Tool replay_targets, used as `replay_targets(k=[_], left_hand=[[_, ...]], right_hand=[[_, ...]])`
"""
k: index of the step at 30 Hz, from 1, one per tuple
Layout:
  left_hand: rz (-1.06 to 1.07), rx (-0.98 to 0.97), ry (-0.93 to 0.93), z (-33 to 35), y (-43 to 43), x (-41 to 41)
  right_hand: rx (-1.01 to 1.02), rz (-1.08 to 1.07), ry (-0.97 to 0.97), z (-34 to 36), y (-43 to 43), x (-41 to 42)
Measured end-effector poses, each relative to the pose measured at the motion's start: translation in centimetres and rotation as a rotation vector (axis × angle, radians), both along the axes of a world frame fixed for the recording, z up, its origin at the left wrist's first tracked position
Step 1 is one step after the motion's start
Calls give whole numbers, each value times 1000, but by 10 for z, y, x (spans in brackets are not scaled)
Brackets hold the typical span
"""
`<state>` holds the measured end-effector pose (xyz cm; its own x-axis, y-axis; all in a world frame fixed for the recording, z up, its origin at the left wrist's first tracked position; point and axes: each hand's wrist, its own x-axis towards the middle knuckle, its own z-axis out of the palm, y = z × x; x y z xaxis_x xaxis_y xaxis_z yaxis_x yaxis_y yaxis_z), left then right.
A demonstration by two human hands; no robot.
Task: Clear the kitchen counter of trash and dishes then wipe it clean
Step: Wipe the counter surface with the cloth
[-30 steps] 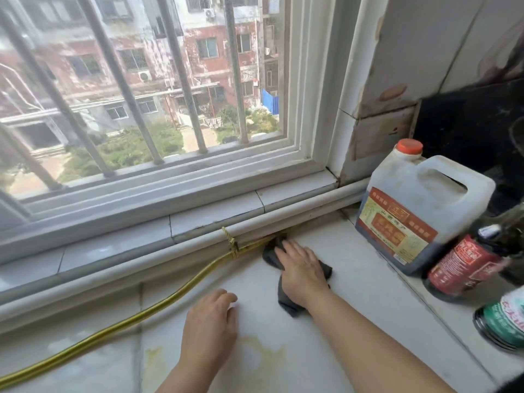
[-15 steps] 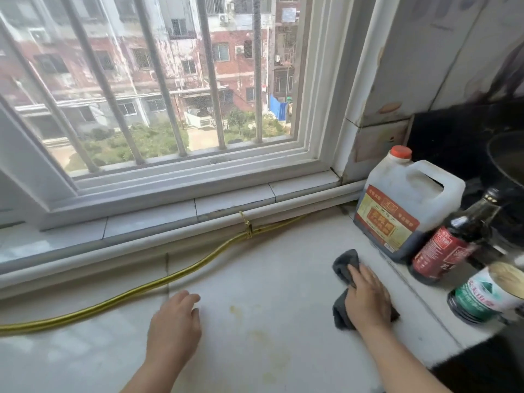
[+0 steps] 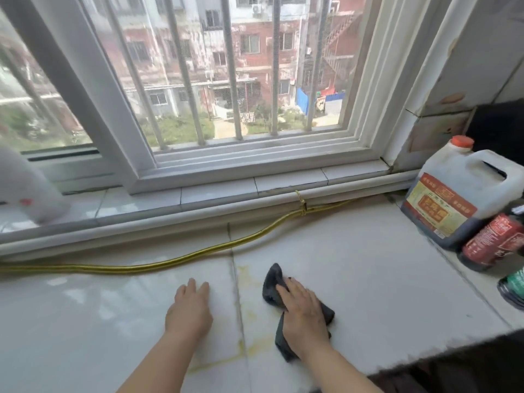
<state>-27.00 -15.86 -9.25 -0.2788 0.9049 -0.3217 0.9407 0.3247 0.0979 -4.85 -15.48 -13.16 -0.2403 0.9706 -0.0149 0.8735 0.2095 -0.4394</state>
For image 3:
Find long yellow gas hose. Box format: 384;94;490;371
0;198;357;276

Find black splash board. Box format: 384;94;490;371
466;100;524;168

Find clear bottle green cap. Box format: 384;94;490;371
496;267;524;311

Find white window frame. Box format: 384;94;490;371
0;0;480;197

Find paper towel roll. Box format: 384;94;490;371
0;147;71;225

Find grey window security bars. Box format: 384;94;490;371
0;0;332;152

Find red brick apartment building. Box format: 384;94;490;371
0;0;369;152

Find person's left hand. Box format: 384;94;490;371
165;278;215;343

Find person's right hand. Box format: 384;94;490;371
275;277;332;361

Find dark soy sauce bottle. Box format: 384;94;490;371
457;202;524;271

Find long white horizontal pipe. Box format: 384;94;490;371
0;169;420;258

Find person's left forearm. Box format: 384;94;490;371
116;329;210;393

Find plastic jug orange cap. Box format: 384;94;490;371
400;135;524;251

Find dark grey cloth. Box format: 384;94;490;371
261;263;336;363

